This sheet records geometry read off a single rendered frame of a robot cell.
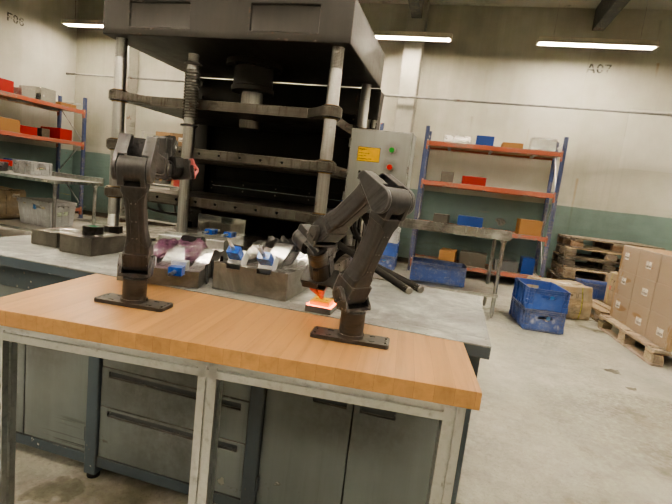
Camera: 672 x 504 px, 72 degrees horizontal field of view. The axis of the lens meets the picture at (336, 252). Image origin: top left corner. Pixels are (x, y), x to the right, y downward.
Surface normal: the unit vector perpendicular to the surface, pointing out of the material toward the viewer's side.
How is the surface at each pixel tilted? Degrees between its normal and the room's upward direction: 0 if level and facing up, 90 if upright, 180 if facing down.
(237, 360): 90
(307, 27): 90
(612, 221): 90
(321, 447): 90
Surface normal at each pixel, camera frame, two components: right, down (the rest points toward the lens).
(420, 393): -0.15, 0.12
